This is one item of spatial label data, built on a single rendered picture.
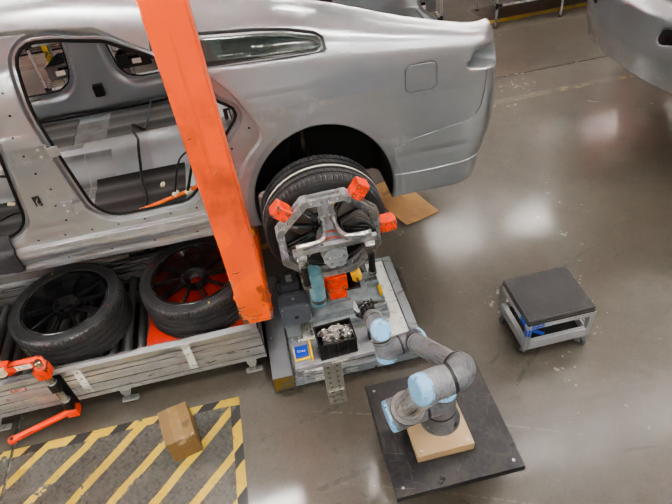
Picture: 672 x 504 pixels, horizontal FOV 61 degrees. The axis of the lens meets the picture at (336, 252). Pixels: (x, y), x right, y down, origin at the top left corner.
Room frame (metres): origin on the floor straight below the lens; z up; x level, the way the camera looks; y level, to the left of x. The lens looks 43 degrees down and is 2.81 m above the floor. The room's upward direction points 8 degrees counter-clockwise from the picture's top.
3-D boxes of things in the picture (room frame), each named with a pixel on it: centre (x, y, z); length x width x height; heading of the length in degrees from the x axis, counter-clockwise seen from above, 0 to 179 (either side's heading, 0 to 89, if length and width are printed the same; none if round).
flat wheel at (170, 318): (2.50, 0.87, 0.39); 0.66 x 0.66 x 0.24
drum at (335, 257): (2.19, 0.02, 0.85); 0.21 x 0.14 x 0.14; 6
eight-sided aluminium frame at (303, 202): (2.26, 0.02, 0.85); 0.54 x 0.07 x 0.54; 96
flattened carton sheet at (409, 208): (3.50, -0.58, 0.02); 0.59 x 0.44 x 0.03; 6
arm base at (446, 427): (1.41, -0.38, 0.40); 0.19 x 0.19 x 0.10
